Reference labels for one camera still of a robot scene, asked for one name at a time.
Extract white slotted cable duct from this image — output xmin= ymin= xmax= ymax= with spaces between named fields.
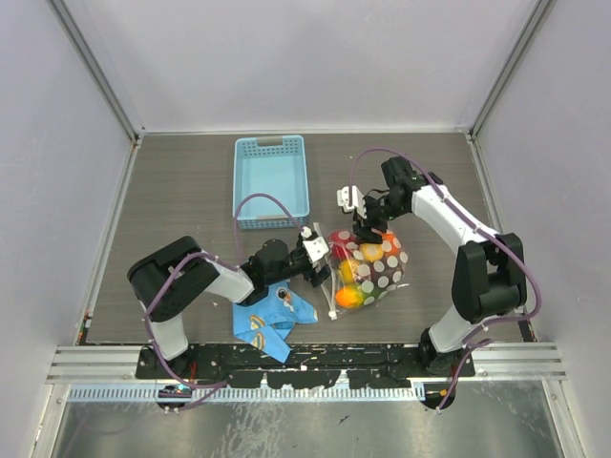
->
xmin=67 ymin=381 xmax=425 ymax=403

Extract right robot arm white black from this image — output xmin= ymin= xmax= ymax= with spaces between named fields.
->
xmin=337 ymin=156 xmax=527 ymax=376

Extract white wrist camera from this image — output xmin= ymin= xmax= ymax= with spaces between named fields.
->
xmin=336 ymin=185 xmax=367 ymax=218
xmin=300 ymin=225 xmax=329 ymax=265

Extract red fake apple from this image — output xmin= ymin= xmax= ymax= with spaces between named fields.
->
xmin=329 ymin=230 xmax=358 ymax=260

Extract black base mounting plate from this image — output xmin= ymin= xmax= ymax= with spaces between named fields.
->
xmin=136 ymin=342 xmax=478 ymax=388

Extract light blue plastic basket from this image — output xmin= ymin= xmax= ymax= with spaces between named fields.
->
xmin=233 ymin=135 xmax=310 ymax=230

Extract aluminium frame rail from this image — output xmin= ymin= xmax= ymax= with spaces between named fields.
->
xmin=46 ymin=345 xmax=141 ymax=385

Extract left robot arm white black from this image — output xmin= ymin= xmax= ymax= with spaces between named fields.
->
xmin=127 ymin=229 xmax=330 ymax=378

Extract orange fake fruit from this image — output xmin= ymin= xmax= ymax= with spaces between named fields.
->
xmin=335 ymin=284 xmax=366 ymax=309

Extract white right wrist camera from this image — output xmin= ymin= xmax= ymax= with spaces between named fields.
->
xmin=336 ymin=185 xmax=367 ymax=218

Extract yellow fake lemon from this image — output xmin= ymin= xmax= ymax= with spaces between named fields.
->
xmin=359 ymin=243 xmax=385 ymax=262

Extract clear polka dot zip bag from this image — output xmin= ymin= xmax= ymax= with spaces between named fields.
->
xmin=313 ymin=221 xmax=409 ymax=321

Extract blue patterned cloth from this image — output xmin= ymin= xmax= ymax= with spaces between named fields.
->
xmin=232 ymin=281 xmax=318 ymax=363

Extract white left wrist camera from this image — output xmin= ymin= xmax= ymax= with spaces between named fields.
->
xmin=300 ymin=225 xmax=329 ymax=265

